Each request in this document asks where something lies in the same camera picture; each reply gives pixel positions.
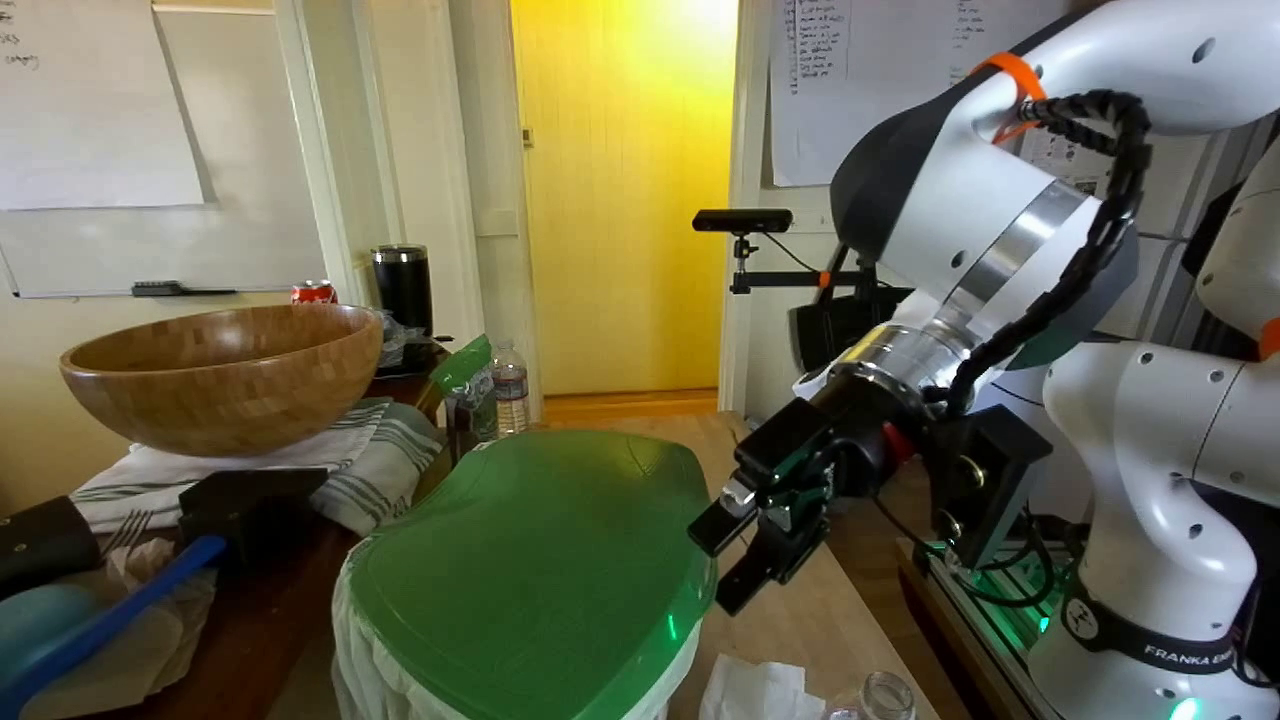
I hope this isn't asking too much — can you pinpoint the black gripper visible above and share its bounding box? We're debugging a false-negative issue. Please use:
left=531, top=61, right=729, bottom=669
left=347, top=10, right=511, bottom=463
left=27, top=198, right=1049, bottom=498
left=684, top=393, right=929, bottom=619

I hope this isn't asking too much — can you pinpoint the green plastic bin lid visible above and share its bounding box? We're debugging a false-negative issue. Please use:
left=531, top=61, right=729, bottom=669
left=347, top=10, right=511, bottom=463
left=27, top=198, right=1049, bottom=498
left=341, top=427, right=718, bottom=720

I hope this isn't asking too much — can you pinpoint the crumpled white tissue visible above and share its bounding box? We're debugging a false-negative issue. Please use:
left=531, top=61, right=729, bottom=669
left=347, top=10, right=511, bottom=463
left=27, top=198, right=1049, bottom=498
left=694, top=651, right=831, bottom=720

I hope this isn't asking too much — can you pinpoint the large clear water bottle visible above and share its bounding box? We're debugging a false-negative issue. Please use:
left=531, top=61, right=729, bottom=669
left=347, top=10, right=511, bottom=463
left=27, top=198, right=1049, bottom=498
left=488, top=334, right=537, bottom=434

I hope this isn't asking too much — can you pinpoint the grey striped kitchen towel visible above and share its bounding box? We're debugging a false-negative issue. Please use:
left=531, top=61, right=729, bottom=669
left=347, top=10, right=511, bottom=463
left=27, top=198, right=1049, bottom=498
left=69, top=396, right=447, bottom=538

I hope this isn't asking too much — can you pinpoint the black travel mug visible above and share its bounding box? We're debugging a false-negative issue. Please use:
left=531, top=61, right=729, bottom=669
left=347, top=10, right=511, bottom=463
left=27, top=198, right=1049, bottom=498
left=366, top=245, right=439, bottom=338

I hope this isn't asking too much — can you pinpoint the black box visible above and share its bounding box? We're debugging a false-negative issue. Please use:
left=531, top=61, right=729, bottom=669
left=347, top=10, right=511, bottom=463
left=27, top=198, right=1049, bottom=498
left=175, top=468, right=330, bottom=563

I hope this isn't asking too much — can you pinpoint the large wooden bowl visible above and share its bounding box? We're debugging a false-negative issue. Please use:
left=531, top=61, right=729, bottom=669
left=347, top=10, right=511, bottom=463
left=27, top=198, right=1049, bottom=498
left=56, top=300, right=387, bottom=460

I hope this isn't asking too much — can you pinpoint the black whiteboard marker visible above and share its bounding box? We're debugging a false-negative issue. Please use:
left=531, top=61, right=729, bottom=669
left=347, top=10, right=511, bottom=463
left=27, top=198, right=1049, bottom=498
left=127, top=277, right=243, bottom=303

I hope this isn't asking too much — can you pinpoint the black flat case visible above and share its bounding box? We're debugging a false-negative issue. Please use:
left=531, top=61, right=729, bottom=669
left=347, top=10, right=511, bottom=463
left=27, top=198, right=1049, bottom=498
left=0, top=492, right=102, bottom=599

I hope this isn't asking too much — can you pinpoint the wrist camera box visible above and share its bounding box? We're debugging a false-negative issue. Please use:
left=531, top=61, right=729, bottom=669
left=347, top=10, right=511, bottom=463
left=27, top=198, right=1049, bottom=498
left=930, top=403, right=1058, bottom=572

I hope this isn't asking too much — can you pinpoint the black camera on stand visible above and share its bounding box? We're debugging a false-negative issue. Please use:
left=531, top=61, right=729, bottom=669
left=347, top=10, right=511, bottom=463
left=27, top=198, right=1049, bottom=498
left=687, top=202, right=840, bottom=300

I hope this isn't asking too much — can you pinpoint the white paper sheet on wall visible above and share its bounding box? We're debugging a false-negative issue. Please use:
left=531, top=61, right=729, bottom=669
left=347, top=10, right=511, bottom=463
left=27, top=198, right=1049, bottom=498
left=766, top=0, right=1075, bottom=190

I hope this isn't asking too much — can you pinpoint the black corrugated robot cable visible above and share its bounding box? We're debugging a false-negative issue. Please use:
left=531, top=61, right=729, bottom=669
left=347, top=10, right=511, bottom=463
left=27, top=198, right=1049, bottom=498
left=925, top=85, right=1158, bottom=563

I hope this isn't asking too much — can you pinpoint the orange cable strap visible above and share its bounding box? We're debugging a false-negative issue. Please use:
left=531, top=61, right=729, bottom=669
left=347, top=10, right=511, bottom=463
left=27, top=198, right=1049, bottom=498
left=977, top=46, right=1053, bottom=106

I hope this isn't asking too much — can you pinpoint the white wall whiteboard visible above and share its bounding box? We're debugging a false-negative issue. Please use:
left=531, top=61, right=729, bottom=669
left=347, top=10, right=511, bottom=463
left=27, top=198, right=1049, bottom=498
left=0, top=0, right=327, bottom=303

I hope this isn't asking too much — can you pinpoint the blue handled tool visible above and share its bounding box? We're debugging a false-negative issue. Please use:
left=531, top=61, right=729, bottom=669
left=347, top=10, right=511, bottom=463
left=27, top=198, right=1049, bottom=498
left=0, top=531, right=232, bottom=720

